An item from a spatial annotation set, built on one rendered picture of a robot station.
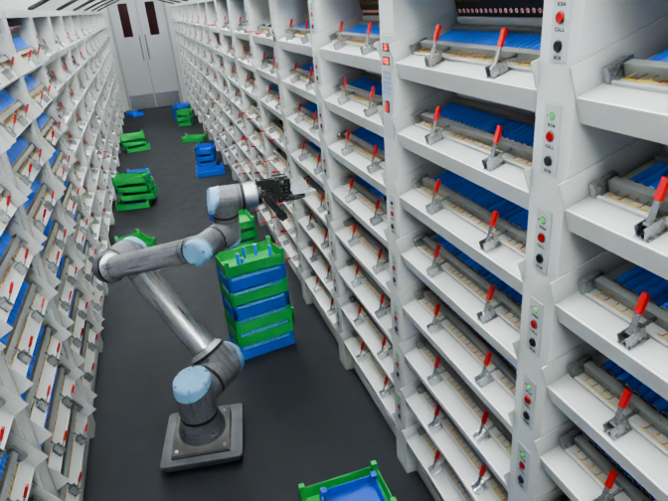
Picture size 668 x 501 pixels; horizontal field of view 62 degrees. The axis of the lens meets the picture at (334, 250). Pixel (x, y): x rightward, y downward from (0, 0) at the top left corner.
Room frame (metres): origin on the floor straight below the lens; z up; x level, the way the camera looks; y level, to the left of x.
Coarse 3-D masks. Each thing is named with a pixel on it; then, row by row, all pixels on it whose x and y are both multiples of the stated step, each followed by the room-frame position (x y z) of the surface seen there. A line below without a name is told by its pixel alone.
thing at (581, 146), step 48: (576, 0) 0.91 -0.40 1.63; (624, 0) 0.91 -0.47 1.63; (576, 48) 0.90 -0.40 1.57; (576, 144) 0.89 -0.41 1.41; (624, 144) 0.92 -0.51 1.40; (528, 240) 0.97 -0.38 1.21; (576, 240) 0.90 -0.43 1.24; (528, 288) 0.96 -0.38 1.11; (576, 336) 0.91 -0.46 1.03; (528, 432) 0.93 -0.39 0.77; (528, 480) 0.91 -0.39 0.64
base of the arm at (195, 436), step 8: (216, 416) 1.78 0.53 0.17; (184, 424) 1.75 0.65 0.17; (192, 424) 1.73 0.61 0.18; (200, 424) 1.73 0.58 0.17; (208, 424) 1.74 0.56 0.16; (216, 424) 1.76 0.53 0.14; (224, 424) 1.79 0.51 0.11; (184, 432) 1.75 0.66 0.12; (192, 432) 1.73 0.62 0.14; (200, 432) 1.72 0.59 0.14; (208, 432) 1.73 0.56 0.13; (216, 432) 1.75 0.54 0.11; (184, 440) 1.73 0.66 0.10; (192, 440) 1.72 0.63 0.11; (200, 440) 1.71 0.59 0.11; (208, 440) 1.72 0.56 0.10
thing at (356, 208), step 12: (336, 180) 2.24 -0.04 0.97; (336, 192) 2.19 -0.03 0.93; (348, 192) 2.15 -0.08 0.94; (348, 204) 2.04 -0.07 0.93; (360, 204) 2.00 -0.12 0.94; (372, 204) 1.96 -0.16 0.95; (360, 216) 1.91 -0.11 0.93; (372, 216) 1.87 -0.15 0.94; (384, 216) 1.84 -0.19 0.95; (372, 228) 1.79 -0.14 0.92; (384, 228) 1.75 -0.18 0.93; (384, 240) 1.69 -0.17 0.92
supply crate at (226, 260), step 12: (228, 252) 2.59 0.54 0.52; (240, 252) 2.61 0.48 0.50; (252, 252) 2.64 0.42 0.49; (264, 252) 2.64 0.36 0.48; (276, 252) 2.59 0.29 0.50; (228, 264) 2.39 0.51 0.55; (240, 264) 2.41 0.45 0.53; (252, 264) 2.44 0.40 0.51; (264, 264) 2.46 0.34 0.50; (228, 276) 2.38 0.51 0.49
